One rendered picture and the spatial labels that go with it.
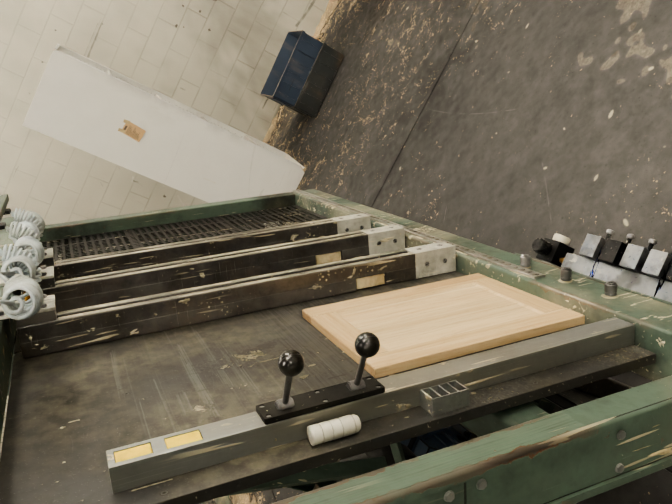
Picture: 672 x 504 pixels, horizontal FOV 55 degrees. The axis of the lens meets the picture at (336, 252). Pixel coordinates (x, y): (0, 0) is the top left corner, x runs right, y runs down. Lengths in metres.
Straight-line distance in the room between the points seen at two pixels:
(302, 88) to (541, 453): 4.96
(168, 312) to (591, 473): 0.95
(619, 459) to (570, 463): 0.09
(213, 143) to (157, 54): 1.53
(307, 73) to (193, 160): 1.25
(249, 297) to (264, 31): 5.22
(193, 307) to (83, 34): 5.08
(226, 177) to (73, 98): 1.24
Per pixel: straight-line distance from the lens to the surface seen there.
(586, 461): 0.99
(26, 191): 6.69
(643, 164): 2.76
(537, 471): 0.93
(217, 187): 5.28
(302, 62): 5.66
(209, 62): 6.53
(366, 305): 1.50
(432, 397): 1.09
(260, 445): 1.00
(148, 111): 5.10
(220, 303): 1.54
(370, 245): 1.96
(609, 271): 1.64
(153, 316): 1.52
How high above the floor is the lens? 1.96
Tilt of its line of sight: 27 degrees down
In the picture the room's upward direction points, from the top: 67 degrees counter-clockwise
